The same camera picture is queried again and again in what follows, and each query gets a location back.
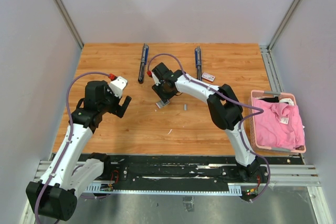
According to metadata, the silver staple strip block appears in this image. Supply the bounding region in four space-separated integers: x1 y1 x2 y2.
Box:
156 100 170 109

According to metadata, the blue stapler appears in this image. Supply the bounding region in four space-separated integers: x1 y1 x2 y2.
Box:
138 44 149 84
194 46 202 81

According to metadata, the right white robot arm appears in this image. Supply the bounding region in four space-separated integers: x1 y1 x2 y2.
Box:
147 62 260 182

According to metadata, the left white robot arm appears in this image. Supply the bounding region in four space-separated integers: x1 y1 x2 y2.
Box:
26 77 131 221

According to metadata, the red staple box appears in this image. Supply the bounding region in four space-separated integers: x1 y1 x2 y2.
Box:
202 72 215 82

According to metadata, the pink cloth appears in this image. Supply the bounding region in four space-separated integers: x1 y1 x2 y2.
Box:
254 99 305 150

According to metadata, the pink plastic basket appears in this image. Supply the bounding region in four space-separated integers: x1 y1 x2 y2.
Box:
249 90 306 154

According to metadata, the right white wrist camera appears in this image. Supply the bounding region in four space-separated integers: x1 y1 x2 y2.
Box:
151 72 160 86

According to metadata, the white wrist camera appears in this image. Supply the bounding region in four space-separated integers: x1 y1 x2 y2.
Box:
151 72 160 86
109 76 128 98

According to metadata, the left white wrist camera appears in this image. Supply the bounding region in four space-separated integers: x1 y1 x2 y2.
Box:
109 76 128 98

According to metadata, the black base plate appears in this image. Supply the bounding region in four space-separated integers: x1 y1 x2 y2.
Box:
76 154 315 199

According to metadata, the grey cable duct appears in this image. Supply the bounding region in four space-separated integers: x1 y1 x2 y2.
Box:
84 183 243 196

